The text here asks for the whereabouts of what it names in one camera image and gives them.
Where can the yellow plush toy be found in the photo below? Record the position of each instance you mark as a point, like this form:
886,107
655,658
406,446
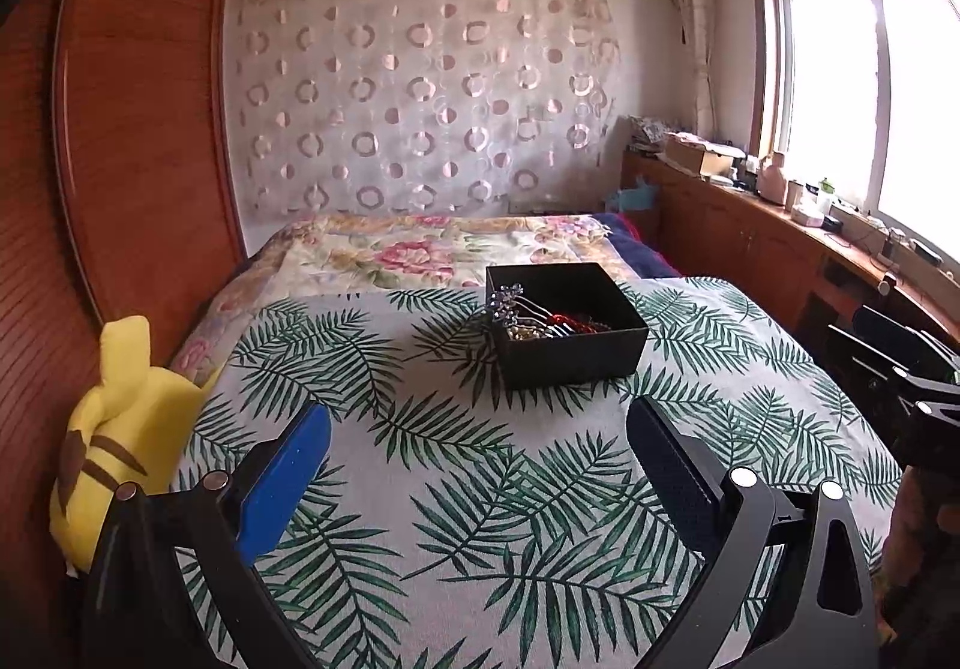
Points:
112,414

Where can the floral blanket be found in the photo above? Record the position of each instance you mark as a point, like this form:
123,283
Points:
390,256

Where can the black jewelry box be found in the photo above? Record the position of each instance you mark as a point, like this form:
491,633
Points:
577,358

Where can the green capped bottle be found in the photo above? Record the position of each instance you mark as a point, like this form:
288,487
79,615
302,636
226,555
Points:
825,196

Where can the light blue cloth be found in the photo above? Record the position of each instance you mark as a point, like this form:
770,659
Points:
634,196

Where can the circle pattern curtain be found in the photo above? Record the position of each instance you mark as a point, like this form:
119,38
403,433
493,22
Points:
420,99

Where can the patterned paper pile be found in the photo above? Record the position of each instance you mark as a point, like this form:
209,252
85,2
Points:
649,133

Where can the silver hair fork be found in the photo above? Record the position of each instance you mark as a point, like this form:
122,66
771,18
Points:
536,316

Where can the dark blue blanket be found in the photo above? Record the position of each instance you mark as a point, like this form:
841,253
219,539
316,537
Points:
637,249

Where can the person's right hand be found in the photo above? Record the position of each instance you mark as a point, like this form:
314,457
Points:
922,549

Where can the white wrapped pipe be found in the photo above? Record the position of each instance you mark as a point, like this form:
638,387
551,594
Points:
694,24

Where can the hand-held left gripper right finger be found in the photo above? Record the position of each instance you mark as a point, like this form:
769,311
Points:
667,466

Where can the cardboard box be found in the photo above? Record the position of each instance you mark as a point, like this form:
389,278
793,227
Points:
697,155

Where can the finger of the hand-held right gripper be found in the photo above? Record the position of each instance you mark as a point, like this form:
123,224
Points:
907,343
870,365

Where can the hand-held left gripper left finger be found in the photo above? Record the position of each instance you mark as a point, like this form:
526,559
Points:
285,481

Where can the window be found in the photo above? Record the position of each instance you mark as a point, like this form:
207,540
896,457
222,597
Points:
840,84

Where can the white plastic jug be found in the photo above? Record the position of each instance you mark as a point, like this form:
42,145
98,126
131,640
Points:
772,178

